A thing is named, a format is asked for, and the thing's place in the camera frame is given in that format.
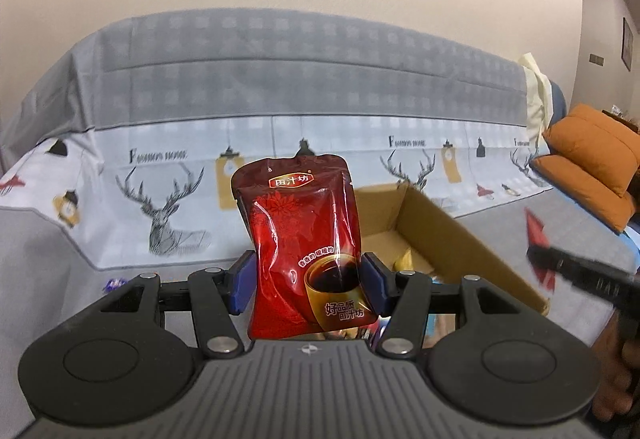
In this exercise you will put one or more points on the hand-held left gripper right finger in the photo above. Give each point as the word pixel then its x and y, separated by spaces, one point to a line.
pixel 372 286

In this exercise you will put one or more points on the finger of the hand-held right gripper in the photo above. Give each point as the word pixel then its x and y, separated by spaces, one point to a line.
pixel 585 276

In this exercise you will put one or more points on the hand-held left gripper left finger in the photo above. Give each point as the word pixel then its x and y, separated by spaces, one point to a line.
pixel 242 286

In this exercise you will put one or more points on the small red snack packet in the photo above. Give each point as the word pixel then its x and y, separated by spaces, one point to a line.
pixel 537 231

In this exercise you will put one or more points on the red drink pouch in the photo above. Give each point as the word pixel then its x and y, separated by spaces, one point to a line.
pixel 290 239

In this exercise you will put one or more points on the brown cardboard box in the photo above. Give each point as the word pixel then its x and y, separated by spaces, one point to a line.
pixel 450 244

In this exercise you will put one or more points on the person's right hand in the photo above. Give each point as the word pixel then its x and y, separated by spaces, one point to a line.
pixel 625 379

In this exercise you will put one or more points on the orange cushion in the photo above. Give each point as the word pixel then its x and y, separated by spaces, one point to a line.
pixel 595 144
pixel 580 189

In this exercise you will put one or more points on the small blue wrapped candy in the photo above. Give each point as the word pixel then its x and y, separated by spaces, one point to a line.
pixel 114 285

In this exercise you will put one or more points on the grey printed sofa cover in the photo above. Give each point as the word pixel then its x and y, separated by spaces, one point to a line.
pixel 300 69

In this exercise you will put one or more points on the wall switch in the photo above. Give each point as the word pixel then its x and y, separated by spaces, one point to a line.
pixel 596 59

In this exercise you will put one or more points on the small framed wall picture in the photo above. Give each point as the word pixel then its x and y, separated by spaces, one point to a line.
pixel 627 43

